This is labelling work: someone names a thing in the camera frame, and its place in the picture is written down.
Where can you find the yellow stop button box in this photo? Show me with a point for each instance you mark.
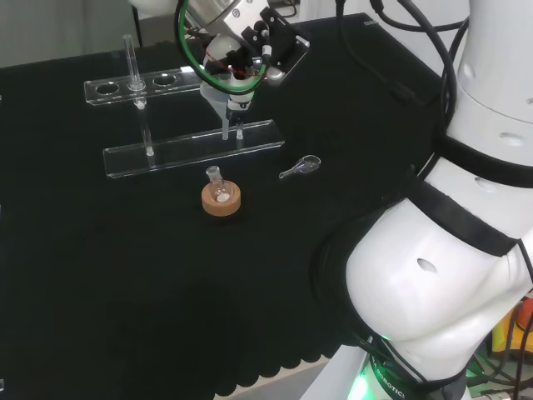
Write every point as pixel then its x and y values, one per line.
pixel 506 333

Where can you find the small round-bottom glass flask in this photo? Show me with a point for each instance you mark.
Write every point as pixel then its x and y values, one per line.
pixel 217 189

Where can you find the clear glass weighing funnel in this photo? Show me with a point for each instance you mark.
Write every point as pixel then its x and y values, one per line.
pixel 306 164

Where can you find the black bench cloth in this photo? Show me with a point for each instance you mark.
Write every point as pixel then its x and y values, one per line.
pixel 125 271

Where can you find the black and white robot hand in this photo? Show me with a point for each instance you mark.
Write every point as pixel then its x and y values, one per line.
pixel 279 46

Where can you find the clear acrylic funnel stand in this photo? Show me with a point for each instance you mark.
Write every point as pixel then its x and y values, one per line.
pixel 191 146

